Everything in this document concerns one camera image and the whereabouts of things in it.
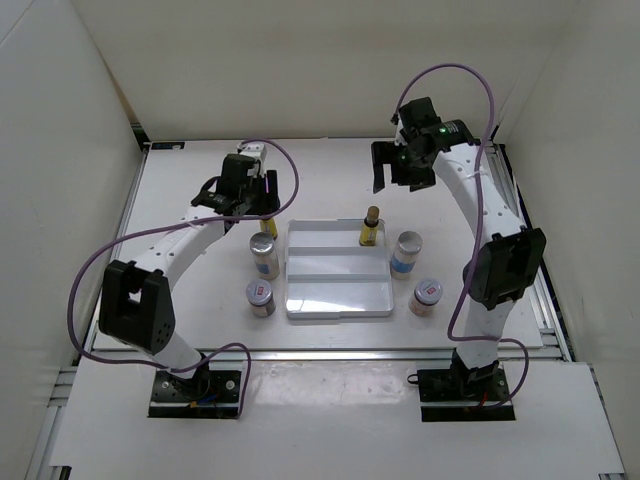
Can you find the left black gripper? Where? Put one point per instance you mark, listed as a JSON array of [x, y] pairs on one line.
[[269, 201]]

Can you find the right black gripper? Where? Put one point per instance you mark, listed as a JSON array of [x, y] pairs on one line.
[[384, 153]]

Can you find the yellow bottle cork cap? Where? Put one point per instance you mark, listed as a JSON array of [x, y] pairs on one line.
[[369, 229], [268, 226]]

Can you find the silver-lid pink-label shaker jar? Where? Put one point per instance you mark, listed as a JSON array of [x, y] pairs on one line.
[[263, 249]]

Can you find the silver-lid blue-label shaker jar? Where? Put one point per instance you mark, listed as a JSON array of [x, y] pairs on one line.
[[407, 249]]

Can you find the white-lid spice jar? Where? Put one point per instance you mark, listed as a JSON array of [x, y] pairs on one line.
[[260, 297], [426, 295]]

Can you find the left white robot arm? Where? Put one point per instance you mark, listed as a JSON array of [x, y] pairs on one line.
[[136, 306]]

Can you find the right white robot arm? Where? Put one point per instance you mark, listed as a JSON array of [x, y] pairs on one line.
[[507, 254]]

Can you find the white plastic organizer tray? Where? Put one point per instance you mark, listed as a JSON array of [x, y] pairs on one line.
[[330, 276]]

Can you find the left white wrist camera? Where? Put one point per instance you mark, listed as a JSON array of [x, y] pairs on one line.
[[258, 152]]

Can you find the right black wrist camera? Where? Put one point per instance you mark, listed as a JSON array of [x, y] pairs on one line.
[[414, 116]]

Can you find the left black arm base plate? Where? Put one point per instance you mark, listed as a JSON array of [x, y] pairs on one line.
[[213, 392]]

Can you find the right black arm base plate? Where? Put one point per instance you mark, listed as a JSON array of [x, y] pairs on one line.
[[444, 398]]

